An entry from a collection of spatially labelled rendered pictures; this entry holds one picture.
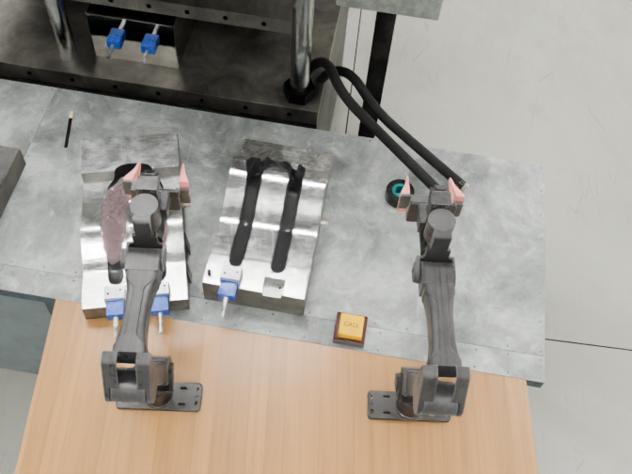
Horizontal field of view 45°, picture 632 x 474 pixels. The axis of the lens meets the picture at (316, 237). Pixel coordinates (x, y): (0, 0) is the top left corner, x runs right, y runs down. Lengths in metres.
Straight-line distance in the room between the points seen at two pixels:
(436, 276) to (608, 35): 2.77
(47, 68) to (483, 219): 1.43
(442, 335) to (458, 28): 2.62
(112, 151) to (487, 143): 1.84
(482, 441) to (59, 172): 1.36
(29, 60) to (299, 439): 1.49
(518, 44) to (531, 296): 2.05
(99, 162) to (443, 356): 1.11
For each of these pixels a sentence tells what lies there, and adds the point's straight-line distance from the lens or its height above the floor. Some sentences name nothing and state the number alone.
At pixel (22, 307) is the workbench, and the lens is 2.33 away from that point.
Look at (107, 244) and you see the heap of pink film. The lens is 2.02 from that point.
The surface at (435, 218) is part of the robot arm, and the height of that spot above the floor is 1.30.
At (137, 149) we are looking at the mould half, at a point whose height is 0.91.
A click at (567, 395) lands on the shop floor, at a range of 2.95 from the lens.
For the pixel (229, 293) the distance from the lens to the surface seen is 1.90.
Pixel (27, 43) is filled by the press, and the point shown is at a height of 0.78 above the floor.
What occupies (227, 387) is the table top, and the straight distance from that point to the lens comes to 1.91.
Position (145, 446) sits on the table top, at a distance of 1.88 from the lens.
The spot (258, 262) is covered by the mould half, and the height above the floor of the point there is 0.89.
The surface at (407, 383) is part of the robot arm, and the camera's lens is 1.75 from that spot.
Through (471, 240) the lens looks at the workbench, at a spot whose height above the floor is 0.80.
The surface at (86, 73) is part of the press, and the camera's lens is 2.57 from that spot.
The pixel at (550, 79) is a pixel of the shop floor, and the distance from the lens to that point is 3.85.
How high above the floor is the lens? 2.57
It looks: 57 degrees down
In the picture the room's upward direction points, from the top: 6 degrees clockwise
